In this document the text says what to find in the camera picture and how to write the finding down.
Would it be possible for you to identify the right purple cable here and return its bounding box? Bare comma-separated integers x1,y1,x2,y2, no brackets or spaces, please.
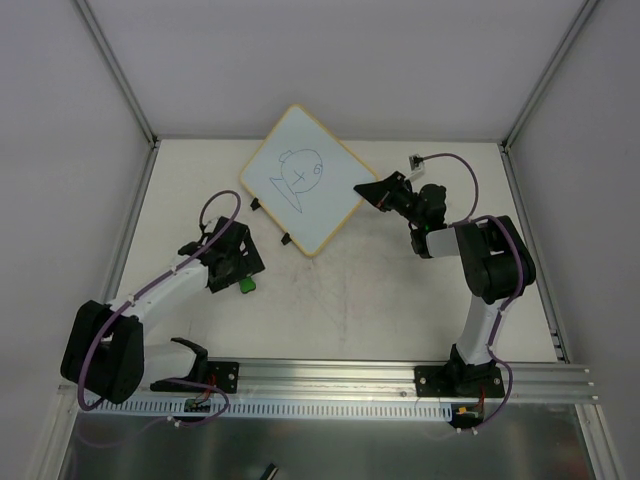
422,152,529,436

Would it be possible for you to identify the small black object at bottom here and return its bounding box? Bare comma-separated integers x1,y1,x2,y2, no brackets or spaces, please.
260,463,279,480

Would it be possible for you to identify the right aluminium frame post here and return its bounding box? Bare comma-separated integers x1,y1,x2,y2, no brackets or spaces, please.
501,0,601,152

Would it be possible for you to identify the white slotted cable duct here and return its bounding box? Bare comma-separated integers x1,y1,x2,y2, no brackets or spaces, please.
92,395,453,422

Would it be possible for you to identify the left aluminium frame post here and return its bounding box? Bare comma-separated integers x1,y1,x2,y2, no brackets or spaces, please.
72,0,158,147

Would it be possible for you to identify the aluminium mounting rail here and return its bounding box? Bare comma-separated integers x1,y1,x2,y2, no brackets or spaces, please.
84,357,600,405

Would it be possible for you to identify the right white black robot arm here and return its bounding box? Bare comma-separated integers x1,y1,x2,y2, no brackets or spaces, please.
354,172,536,398

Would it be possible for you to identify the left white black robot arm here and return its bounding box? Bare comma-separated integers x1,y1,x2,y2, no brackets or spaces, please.
60,217,265,404

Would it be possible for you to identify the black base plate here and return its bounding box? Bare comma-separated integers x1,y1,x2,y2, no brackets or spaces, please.
414,362,505,399
205,360,240,394

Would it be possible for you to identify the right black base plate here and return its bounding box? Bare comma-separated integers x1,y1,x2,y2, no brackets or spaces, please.
414,362,505,399

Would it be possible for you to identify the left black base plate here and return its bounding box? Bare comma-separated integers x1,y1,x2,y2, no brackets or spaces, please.
205,360,240,394

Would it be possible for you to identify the aluminium frame post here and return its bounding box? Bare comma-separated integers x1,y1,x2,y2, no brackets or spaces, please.
72,0,158,147
501,0,601,152

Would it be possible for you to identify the white whiteboard with yellow frame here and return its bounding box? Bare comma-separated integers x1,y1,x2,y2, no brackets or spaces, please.
239,104,379,257

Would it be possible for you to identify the green whiteboard eraser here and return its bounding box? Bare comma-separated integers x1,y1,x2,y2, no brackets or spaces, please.
238,277,257,294

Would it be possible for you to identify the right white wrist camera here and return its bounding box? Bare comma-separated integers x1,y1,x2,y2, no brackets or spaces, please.
407,154,426,182

